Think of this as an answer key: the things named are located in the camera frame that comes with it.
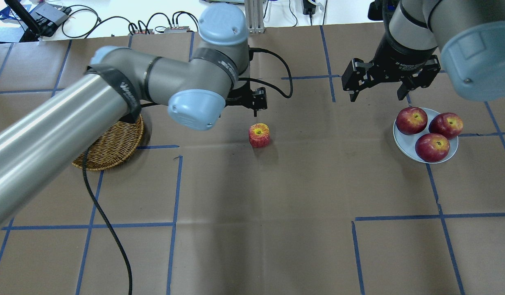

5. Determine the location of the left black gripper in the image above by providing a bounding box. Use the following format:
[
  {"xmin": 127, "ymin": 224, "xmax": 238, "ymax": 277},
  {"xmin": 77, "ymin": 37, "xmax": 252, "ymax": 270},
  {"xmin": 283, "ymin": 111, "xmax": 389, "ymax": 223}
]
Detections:
[{"xmin": 225, "ymin": 81, "xmax": 268, "ymax": 116}]

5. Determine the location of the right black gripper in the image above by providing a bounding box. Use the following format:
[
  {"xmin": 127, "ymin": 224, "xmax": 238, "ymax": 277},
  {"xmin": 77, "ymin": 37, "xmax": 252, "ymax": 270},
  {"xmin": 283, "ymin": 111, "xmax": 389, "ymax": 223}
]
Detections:
[{"xmin": 342, "ymin": 32, "xmax": 441, "ymax": 102}]

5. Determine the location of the yellow red apple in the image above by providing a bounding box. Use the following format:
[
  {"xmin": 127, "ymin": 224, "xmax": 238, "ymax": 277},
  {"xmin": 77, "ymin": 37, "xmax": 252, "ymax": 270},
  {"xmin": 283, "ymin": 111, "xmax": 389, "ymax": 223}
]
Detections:
[{"xmin": 248, "ymin": 123, "xmax": 271, "ymax": 149}]

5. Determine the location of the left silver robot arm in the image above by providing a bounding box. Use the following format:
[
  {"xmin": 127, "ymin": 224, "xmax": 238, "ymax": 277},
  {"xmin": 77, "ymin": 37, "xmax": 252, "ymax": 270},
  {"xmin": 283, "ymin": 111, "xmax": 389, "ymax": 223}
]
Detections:
[{"xmin": 0, "ymin": 2, "xmax": 250, "ymax": 228}]

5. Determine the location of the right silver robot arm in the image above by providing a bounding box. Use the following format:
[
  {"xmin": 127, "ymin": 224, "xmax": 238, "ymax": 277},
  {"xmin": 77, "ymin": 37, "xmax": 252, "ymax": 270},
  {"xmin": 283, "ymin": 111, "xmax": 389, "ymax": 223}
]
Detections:
[{"xmin": 342, "ymin": 0, "xmax": 505, "ymax": 102}]

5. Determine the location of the red apple on plate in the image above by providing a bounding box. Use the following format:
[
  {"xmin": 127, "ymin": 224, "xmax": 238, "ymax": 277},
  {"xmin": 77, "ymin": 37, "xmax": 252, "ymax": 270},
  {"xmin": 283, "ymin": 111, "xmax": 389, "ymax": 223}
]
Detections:
[
  {"xmin": 414, "ymin": 133, "xmax": 451, "ymax": 163},
  {"xmin": 428, "ymin": 112, "xmax": 464, "ymax": 140},
  {"xmin": 395, "ymin": 107, "xmax": 428, "ymax": 136}
]

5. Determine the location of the light blue plate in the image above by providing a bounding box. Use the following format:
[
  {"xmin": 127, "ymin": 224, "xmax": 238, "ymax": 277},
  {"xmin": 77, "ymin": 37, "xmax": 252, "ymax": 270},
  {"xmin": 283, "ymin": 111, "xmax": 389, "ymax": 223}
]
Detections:
[{"xmin": 393, "ymin": 108, "xmax": 459, "ymax": 163}]

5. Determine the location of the brown wicker basket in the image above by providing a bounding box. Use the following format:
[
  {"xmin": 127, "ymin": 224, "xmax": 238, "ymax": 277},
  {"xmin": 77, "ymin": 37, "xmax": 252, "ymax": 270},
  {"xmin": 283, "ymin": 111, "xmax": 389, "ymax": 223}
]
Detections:
[{"xmin": 86, "ymin": 115, "xmax": 145, "ymax": 170}]

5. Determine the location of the grey docking hub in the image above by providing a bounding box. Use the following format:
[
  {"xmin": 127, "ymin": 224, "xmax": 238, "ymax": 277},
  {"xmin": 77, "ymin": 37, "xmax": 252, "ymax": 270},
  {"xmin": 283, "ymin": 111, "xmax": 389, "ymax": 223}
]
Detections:
[{"xmin": 29, "ymin": 2, "xmax": 72, "ymax": 37}]

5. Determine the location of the aluminium frame post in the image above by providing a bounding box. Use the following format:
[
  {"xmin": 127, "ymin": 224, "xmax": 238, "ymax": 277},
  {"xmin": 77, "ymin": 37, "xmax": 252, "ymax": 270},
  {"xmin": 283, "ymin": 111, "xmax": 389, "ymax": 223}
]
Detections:
[{"xmin": 244, "ymin": 0, "xmax": 265, "ymax": 34}]

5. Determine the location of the black braided cable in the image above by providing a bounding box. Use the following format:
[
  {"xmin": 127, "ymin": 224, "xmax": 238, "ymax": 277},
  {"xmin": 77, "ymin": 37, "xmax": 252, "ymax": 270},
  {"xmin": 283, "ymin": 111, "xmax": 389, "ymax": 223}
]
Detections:
[{"xmin": 82, "ymin": 48, "xmax": 294, "ymax": 295}]

